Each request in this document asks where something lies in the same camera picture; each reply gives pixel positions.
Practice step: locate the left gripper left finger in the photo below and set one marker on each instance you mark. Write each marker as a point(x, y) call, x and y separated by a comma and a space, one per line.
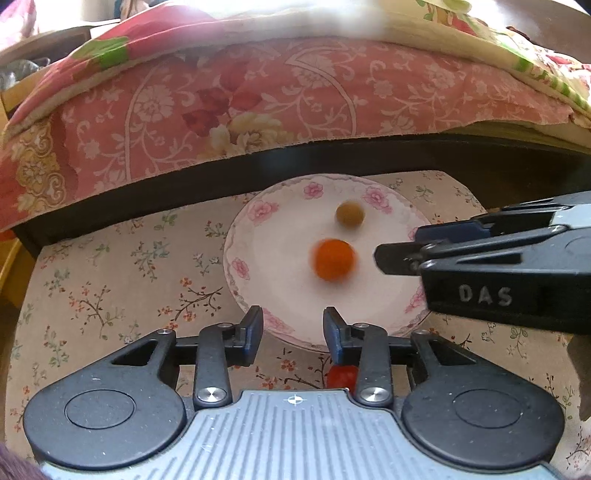
point(219, 347)

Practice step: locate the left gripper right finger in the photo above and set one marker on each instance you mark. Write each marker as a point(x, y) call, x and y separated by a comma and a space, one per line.
point(366, 347)

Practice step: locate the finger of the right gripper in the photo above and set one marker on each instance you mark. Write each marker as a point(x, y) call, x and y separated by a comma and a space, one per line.
point(405, 258)
point(510, 225)

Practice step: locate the red cherry tomato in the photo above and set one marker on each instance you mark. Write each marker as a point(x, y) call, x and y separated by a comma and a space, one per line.
point(342, 377)

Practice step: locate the brown longan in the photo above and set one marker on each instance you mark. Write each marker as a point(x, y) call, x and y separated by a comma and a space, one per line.
point(350, 214)

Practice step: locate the bumpy orange mandarin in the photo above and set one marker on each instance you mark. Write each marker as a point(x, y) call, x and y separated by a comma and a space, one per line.
point(333, 260)

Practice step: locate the white floral plate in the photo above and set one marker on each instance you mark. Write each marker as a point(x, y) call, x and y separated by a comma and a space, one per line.
point(308, 243)

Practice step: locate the floral white tablecloth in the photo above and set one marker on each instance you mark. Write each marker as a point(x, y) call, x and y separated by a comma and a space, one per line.
point(90, 296)

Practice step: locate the cream floral quilt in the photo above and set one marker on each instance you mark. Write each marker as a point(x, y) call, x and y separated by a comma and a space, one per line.
point(436, 26)

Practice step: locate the pink floral bedspread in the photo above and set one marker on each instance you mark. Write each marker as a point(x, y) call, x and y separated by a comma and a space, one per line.
point(143, 100)

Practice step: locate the wooden cabinet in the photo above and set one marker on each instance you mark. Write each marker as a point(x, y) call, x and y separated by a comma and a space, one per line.
point(23, 65)

